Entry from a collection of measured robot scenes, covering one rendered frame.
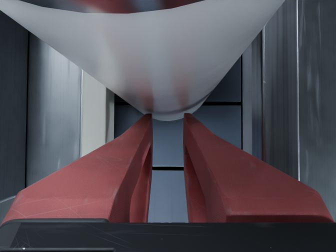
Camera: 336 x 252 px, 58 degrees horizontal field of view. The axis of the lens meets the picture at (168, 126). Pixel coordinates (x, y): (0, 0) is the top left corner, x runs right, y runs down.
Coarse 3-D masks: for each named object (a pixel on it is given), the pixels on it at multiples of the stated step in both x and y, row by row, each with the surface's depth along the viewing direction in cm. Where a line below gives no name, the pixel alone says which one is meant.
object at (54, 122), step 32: (320, 0) 23; (320, 32) 23; (32, 64) 23; (64, 64) 23; (320, 64) 23; (32, 96) 23; (64, 96) 23; (320, 96) 23; (32, 128) 23; (64, 128) 23; (320, 128) 23; (32, 160) 23; (64, 160) 23; (320, 160) 22; (320, 192) 22
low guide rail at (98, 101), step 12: (84, 72) 15; (84, 84) 15; (96, 84) 15; (84, 96) 15; (96, 96) 14; (108, 96) 15; (84, 108) 14; (96, 108) 14; (108, 108) 15; (84, 120) 14; (96, 120) 14; (108, 120) 15; (84, 132) 14; (96, 132) 14; (108, 132) 15; (84, 144) 14; (96, 144) 14
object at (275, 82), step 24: (288, 0) 10; (288, 24) 10; (264, 48) 10; (288, 48) 10; (264, 72) 10; (288, 72) 10; (264, 96) 10; (288, 96) 10; (264, 120) 10; (288, 120) 10; (264, 144) 10; (288, 144) 10; (288, 168) 10
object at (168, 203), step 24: (240, 72) 18; (216, 96) 18; (240, 96) 18; (120, 120) 18; (216, 120) 18; (240, 120) 18; (168, 144) 18; (240, 144) 18; (168, 168) 18; (168, 192) 18; (168, 216) 18
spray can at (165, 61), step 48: (0, 0) 3; (48, 0) 2; (96, 0) 2; (144, 0) 2; (192, 0) 2; (240, 0) 3; (96, 48) 3; (144, 48) 3; (192, 48) 4; (240, 48) 5; (144, 96) 7; (192, 96) 8
